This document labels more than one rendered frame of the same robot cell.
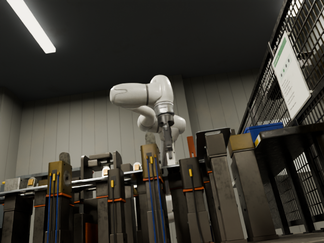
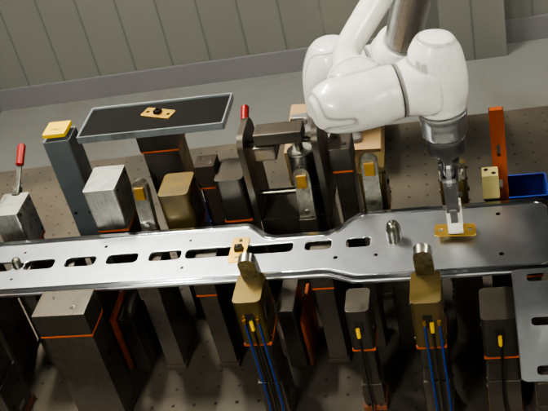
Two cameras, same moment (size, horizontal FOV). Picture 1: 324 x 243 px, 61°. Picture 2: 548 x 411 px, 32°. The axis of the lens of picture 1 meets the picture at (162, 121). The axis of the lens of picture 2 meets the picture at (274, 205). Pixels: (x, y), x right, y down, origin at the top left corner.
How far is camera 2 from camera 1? 159 cm
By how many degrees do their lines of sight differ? 61
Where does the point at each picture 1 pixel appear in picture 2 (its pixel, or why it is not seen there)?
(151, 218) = (431, 390)
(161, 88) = (440, 95)
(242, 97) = not seen: outside the picture
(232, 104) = not seen: outside the picture
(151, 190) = (430, 358)
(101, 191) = (320, 280)
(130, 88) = (366, 115)
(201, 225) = (509, 395)
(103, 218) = (331, 315)
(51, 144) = not seen: outside the picture
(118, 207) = (370, 355)
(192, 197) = (498, 364)
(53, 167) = (245, 310)
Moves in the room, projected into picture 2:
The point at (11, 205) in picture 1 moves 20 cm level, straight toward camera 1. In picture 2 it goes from (152, 293) to (185, 345)
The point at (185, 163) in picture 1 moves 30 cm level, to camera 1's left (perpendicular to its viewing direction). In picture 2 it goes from (492, 326) to (335, 342)
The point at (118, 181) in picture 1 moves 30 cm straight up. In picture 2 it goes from (368, 329) to (344, 209)
